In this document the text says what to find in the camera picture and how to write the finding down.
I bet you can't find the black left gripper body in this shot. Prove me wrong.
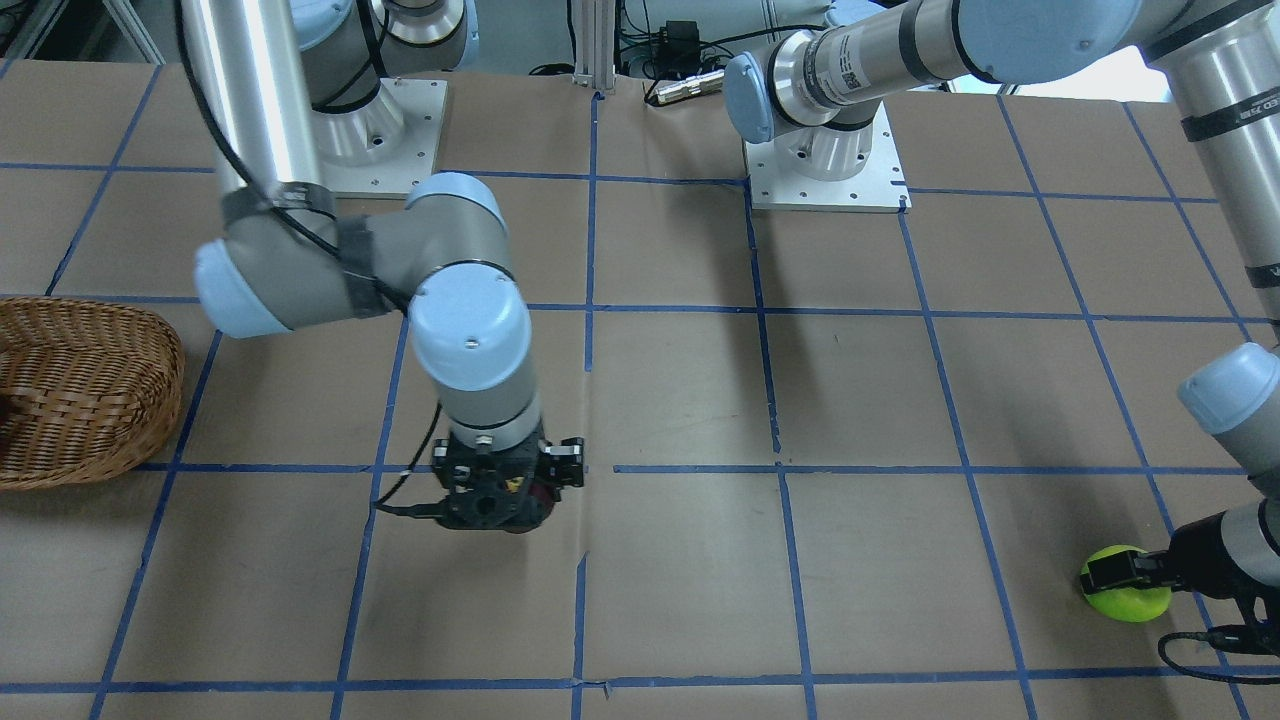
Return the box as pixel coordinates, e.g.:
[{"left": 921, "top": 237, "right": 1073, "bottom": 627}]
[{"left": 1165, "top": 512, "right": 1260, "bottom": 600}]

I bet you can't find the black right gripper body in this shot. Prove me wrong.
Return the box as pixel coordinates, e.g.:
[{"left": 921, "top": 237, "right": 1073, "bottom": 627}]
[{"left": 430, "top": 436, "right": 540, "bottom": 530}]

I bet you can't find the green apple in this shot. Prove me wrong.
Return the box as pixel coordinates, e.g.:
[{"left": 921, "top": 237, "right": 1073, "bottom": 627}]
[{"left": 1078, "top": 544, "right": 1172, "bottom": 623}]

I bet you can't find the dark red apple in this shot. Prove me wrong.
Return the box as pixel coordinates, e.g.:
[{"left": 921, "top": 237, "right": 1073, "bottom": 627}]
[{"left": 500, "top": 480, "right": 561, "bottom": 534}]

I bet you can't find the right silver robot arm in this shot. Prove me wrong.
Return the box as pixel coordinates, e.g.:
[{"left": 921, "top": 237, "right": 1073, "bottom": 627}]
[{"left": 174, "top": 1, "right": 586, "bottom": 533}]

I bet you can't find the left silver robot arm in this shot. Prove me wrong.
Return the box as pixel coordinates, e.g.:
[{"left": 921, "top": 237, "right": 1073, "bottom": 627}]
[{"left": 724, "top": 1, "right": 1279, "bottom": 607}]

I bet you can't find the wicker basket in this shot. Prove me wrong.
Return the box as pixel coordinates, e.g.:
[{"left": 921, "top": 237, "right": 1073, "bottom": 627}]
[{"left": 1, "top": 296, "right": 186, "bottom": 491}]

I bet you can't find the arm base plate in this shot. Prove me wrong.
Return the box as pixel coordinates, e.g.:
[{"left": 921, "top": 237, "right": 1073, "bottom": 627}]
[
  {"left": 742, "top": 100, "right": 913, "bottom": 213},
  {"left": 310, "top": 78, "right": 449, "bottom": 199}
]

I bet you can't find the aluminium frame post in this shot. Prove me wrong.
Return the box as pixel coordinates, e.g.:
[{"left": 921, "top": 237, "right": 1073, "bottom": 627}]
[{"left": 567, "top": 1, "right": 620, "bottom": 96}]

